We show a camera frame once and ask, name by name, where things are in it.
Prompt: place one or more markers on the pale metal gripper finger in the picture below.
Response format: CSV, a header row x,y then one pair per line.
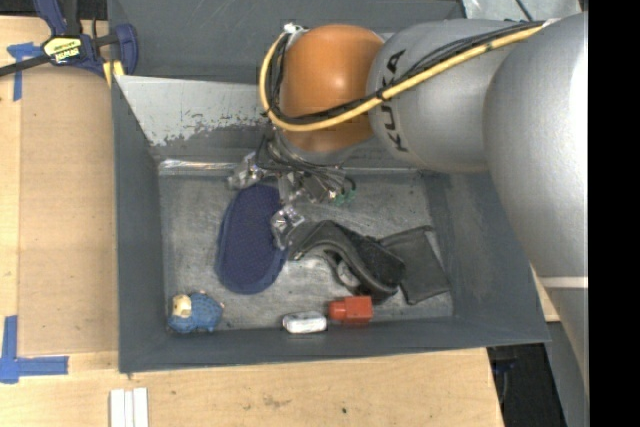
x,y
286,222
245,172

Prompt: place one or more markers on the dark blue oval pad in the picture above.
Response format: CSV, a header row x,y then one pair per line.
x,y
247,245

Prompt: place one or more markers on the white small box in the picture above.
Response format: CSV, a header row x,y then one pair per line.
x,y
304,322

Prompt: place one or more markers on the red-brown small block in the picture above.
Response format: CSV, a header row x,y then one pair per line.
x,y
352,310

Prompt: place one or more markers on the blue toy animal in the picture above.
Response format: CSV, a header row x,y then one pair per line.
x,y
197,315

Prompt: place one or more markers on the dark grey cloth pouch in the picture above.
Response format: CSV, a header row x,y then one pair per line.
x,y
420,265

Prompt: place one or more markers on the grey metal bin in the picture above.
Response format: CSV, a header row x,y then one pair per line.
x,y
200,30

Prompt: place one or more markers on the pale wood board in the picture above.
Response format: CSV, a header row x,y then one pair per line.
x,y
65,215

